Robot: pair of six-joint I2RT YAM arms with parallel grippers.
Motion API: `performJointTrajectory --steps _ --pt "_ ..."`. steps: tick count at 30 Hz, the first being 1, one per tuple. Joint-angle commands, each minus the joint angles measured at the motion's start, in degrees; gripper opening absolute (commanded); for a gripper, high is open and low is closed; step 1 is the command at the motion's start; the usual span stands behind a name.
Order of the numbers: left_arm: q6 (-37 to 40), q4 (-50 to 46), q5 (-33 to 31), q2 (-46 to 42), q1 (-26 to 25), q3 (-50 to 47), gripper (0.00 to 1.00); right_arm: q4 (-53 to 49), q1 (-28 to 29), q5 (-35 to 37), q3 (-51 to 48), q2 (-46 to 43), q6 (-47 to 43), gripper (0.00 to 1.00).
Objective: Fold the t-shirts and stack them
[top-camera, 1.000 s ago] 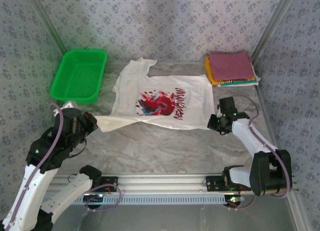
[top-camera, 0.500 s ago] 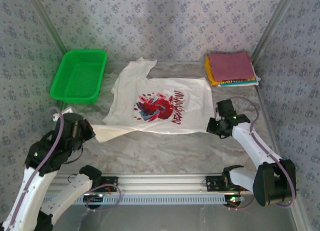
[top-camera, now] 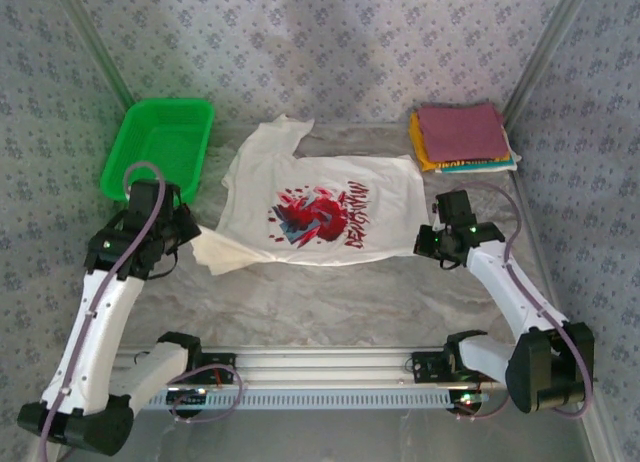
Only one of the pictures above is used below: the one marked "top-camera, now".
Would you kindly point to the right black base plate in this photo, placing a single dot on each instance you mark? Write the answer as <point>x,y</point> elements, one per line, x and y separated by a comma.
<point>430,369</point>

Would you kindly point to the left controller board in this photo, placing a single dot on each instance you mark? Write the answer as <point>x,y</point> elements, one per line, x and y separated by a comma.
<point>187,395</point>

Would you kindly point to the green plastic basket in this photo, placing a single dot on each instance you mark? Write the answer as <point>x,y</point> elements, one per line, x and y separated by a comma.
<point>170,142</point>

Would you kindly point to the aluminium table side rail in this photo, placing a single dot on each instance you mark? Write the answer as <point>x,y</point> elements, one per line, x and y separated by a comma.
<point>531,222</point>

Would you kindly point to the white t-shirt red print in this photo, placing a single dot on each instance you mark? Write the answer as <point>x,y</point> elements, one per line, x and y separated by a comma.
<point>320,182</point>

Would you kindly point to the white folded t-shirt teal print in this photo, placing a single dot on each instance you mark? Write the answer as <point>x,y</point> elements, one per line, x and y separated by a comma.
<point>500,167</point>

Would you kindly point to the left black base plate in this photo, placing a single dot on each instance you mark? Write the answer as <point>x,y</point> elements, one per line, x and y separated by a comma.
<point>215,372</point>

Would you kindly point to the stack of folded clothes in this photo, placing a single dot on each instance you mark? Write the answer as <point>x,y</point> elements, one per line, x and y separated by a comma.
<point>419,152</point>

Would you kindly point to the aluminium frame post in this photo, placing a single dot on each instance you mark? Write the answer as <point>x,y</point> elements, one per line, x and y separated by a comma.
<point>546,47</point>

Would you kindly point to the right controller board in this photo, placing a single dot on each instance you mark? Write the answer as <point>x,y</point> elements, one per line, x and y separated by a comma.
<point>467,398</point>

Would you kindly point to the controller board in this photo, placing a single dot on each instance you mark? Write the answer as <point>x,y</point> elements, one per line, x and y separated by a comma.
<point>467,398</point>
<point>187,395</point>

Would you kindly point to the aluminium mounting rail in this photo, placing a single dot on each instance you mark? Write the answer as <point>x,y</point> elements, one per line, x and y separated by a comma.
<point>325,367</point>

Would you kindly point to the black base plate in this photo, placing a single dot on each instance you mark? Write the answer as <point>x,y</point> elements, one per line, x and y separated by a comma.
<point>430,369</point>
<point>215,372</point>

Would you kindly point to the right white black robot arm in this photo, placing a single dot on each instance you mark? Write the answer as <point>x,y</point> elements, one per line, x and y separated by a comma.
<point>510,287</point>

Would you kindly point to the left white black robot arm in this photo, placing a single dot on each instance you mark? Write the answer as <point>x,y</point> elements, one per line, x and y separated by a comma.
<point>95,342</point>

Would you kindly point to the maroon folded t-shirt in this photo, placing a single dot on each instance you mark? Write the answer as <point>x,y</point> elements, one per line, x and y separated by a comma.
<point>460,132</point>

